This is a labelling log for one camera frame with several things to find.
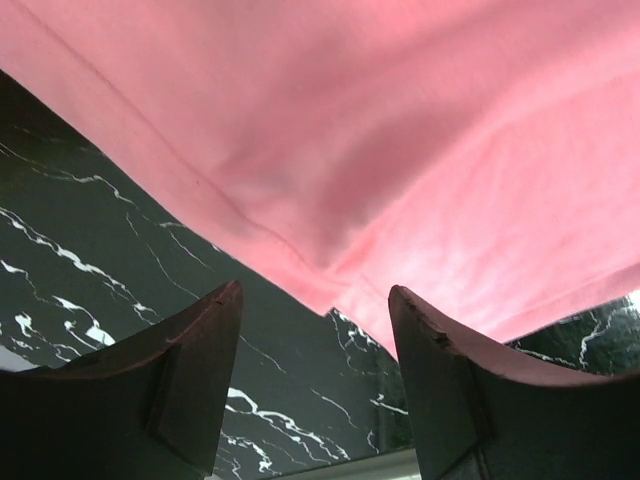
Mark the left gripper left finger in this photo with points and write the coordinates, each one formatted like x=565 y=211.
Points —
x=148 y=407

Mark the light pink t-shirt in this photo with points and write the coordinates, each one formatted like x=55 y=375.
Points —
x=484 y=154

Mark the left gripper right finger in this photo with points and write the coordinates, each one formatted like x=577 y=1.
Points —
x=481 y=410

